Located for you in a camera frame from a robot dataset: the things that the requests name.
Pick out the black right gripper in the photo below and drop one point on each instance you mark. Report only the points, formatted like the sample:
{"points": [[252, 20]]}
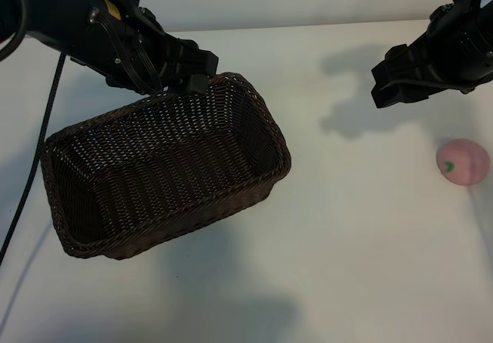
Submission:
{"points": [[439, 58]]}

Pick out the pink peach with green mark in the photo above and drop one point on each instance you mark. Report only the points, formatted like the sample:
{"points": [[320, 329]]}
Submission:
{"points": [[462, 163]]}

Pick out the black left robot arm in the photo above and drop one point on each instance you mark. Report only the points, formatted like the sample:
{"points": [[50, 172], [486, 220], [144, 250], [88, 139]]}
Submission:
{"points": [[50, 7]]}

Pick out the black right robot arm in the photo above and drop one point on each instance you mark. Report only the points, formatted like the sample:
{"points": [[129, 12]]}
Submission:
{"points": [[481, 34]]}

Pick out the dark brown wicker basket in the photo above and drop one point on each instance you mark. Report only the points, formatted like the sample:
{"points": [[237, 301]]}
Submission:
{"points": [[165, 165]]}

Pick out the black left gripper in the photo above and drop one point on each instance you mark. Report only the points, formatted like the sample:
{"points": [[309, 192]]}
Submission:
{"points": [[161, 54]]}

